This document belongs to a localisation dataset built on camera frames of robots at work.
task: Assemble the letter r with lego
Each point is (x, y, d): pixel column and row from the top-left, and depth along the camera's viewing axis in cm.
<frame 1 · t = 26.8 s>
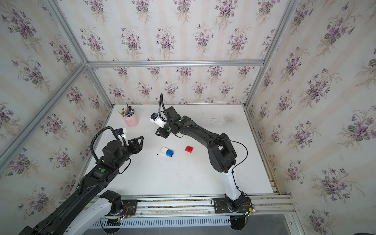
left hand: (141, 139, 77), fingers open
right hand: (160, 130, 87), fingers open
white lego brick: (163, 150, 95), point 2 cm above the table
blue lego brick: (169, 152, 93), point 2 cm above the table
red curved lego brick: (189, 149, 95), point 2 cm above the table
pink pen cup: (133, 121, 104), point 7 cm above the table
pens in cup: (128, 112, 106), point 9 cm above the table

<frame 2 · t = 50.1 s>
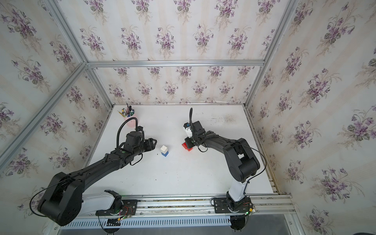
left hand: (154, 142, 87), fingers open
right hand: (190, 141, 94), fingers closed
blue lego brick: (165, 154, 94), on the table
red curved lego brick: (184, 145, 94), point 5 cm above the table
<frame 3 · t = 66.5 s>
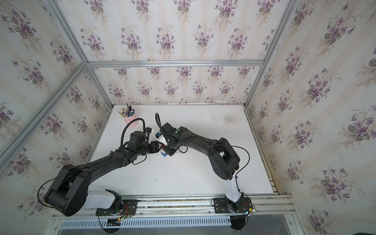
left hand: (161, 146, 87), fingers open
right hand: (170, 150, 87), fingers open
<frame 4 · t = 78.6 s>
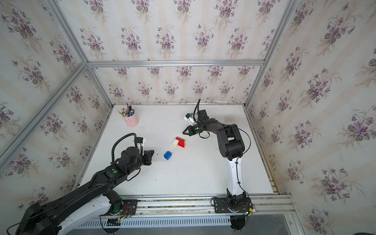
left hand: (155, 152, 80), fingers closed
right hand: (186, 132, 100), fingers closed
long red lego brick: (181, 142, 98), point 3 cm above the table
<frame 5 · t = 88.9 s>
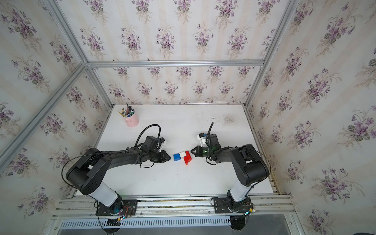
left hand: (170, 159, 89), fingers closed
right hand: (193, 151, 92), fingers closed
blue lego brick: (176, 157, 92), point 2 cm above the table
white lego brick: (182, 155, 91), point 4 cm above the table
long red lego brick: (187, 158, 91), point 2 cm above the table
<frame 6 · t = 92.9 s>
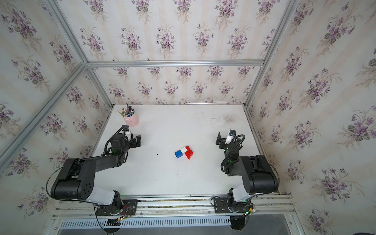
left hand: (133, 136, 93), fingers open
right hand: (230, 134, 90), fingers open
blue lego brick: (178, 153, 92), point 3 cm above the table
white lego brick: (183, 150, 92), point 4 cm above the table
long red lego brick: (189, 153, 93), point 3 cm above the table
